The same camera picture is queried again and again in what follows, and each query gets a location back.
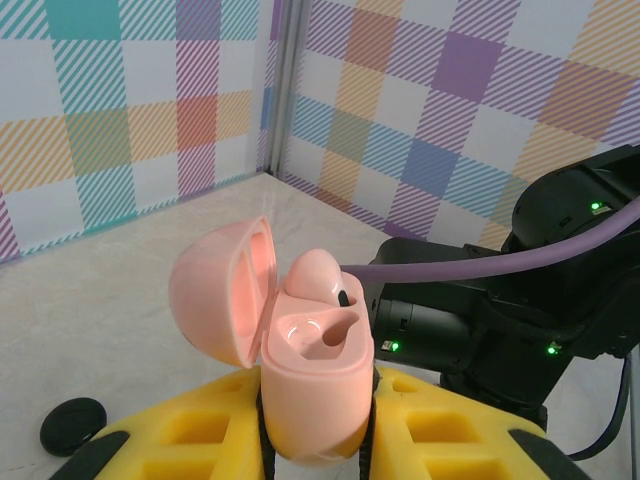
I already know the aluminium frame post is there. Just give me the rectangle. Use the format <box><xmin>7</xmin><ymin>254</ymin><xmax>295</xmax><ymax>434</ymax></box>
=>
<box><xmin>263</xmin><ymin>0</ymin><xmax>307</xmax><ymax>177</ymax></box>

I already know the thin black right wrist wire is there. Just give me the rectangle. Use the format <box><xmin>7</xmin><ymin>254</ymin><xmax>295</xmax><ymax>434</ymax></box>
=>
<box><xmin>569</xmin><ymin>343</ymin><xmax>633</xmax><ymax>462</ymax></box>

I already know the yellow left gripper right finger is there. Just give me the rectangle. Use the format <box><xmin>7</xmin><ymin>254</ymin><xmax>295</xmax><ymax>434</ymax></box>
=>
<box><xmin>358</xmin><ymin>372</ymin><xmax>590</xmax><ymax>480</ymax></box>

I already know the pink wireless earbud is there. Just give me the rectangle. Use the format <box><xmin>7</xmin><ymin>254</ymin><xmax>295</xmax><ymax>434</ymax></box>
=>
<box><xmin>283</xmin><ymin>248</ymin><xmax>359</xmax><ymax>309</ymax></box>

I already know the black round disc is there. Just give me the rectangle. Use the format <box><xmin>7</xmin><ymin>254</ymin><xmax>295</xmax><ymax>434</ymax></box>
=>
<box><xmin>39</xmin><ymin>397</ymin><xmax>108</xmax><ymax>457</ymax></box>

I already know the pink earbud charging case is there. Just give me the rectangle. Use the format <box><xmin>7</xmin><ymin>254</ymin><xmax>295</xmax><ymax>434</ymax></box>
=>
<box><xmin>167</xmin><ymin>214</ymin><xmax>377</xmax><ymax>470</ymax></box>

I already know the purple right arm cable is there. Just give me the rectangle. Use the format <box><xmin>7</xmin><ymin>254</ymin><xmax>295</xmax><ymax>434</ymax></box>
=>
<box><xmin>342</xmin><ymin>202</ymin><xmax>640</xmax><ymax>285</ymax></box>

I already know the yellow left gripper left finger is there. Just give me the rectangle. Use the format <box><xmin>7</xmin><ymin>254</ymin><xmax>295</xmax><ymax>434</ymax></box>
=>
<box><xmin>49</xmin><ymin>368</ymin><xmax>277</xmax><ymax>480</ymax></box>

